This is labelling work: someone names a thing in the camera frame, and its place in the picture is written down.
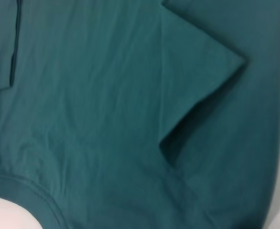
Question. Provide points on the blue shirt with FREE print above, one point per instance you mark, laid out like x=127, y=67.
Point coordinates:
x=106, y=95

